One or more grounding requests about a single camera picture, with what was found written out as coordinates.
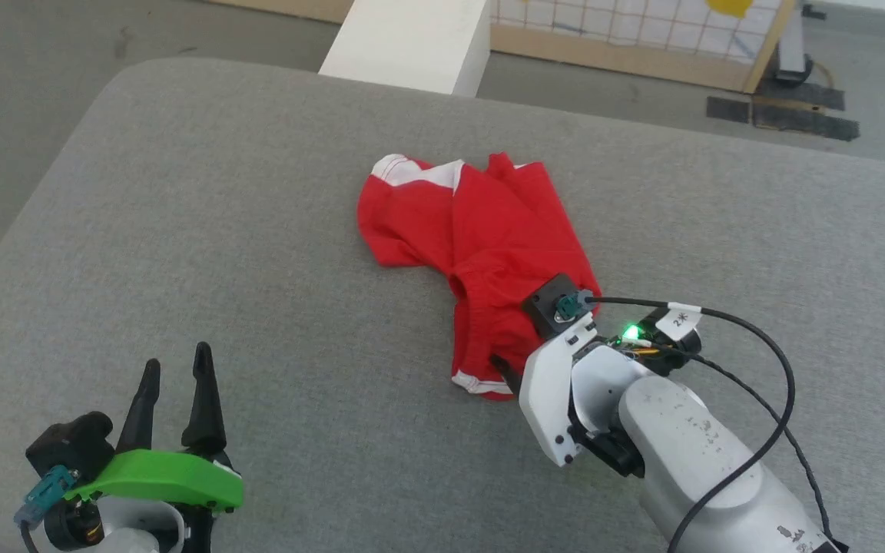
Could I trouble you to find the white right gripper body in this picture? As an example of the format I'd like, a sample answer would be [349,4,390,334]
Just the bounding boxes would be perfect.
[518,313,624,468]

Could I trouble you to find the red garment with white trim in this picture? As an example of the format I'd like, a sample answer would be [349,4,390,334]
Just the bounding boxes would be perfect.
[357,152,603,402]

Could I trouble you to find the thick black cable with label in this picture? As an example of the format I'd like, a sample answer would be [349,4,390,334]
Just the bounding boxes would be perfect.
[577,290,797,553]

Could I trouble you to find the black cable with teal plug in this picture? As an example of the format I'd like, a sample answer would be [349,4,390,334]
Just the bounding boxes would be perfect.
[14,465,81,553]

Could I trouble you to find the lemon print grid panel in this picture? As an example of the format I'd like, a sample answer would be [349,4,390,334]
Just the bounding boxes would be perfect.
[489,0,798,94]

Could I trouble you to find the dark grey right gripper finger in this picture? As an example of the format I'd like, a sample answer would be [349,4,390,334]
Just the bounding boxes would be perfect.
[489,353,525,397]

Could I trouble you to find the black floor tape patch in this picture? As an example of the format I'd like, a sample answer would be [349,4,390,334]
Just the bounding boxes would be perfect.
[706,80,861,143]

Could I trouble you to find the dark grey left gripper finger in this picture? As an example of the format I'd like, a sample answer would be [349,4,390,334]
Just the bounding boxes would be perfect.
[115,359,161,454]
[181,342,227,455]

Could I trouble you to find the green and white left gripper body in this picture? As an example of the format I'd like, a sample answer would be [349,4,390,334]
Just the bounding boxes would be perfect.
[43,448,245,553]

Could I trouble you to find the white block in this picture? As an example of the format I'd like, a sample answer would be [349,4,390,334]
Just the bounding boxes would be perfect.
[319,0,492,98]

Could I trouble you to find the thin black braided cable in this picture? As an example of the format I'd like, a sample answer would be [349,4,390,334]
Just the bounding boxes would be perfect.
[669,349,839,548]

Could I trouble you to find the black stand foot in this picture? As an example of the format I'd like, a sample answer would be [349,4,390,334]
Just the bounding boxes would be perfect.
[773,4,827,87]

